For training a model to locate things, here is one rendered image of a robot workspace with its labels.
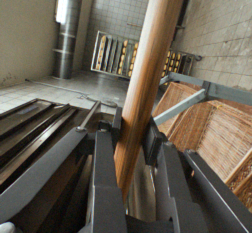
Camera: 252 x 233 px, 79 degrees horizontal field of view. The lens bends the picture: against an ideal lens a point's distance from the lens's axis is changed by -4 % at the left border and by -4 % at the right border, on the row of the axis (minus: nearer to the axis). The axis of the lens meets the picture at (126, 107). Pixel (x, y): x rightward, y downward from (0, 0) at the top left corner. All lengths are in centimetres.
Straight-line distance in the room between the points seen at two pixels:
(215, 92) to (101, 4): 502
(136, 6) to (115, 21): 75
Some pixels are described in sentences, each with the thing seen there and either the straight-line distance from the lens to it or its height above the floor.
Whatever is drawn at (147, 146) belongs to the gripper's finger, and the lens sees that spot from 16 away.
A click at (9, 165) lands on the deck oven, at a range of 99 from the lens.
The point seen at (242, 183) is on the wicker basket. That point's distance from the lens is 65.
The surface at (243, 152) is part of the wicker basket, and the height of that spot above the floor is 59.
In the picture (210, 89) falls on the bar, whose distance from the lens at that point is 56.
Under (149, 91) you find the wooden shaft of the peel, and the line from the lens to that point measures 15.
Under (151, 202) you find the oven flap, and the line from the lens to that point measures 86.
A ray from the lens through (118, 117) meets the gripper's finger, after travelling 16.
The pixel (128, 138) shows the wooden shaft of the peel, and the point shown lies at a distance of 17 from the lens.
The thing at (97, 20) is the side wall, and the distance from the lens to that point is 531.
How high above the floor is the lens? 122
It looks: 3 degrees down
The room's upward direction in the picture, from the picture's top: 77 degrees counter-clockwise
